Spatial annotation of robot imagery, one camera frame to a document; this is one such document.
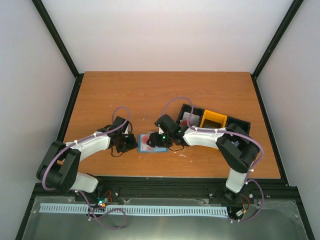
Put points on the black card bin right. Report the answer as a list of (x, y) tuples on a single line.
[(245, 125)]

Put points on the black frame post left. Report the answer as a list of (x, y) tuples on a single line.
[(49, 24)]

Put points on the black card bin left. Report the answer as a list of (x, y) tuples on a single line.
[(188, 108)]

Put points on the red white credit card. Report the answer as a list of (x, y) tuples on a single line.
[(142, 143)]

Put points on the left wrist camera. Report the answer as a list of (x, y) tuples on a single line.
[(128, 129)]

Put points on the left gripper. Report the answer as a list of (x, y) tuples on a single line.
[(133, 144)]

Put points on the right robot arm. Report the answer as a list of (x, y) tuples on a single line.
[(239, 150)]

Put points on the black frame post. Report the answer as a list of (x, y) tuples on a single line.
[(284, 24), (49, 24)]

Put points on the black card bin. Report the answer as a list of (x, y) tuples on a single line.
[(188, 108), (245, 125)]

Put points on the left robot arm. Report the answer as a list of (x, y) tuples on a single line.
[(59, 169)]

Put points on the black front rail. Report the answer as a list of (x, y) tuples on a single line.
[(212, 189)]

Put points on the electronics board with leds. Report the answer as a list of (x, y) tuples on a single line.
[(105, 199)]

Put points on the black frame post right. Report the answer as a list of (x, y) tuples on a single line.
[(284, 24)]

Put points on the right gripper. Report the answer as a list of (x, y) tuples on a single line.
[(155, 141)]

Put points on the light blue cable duct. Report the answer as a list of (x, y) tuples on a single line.
[(137, 210)]

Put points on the yellow card bin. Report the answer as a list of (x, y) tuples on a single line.
[(213, 120)]

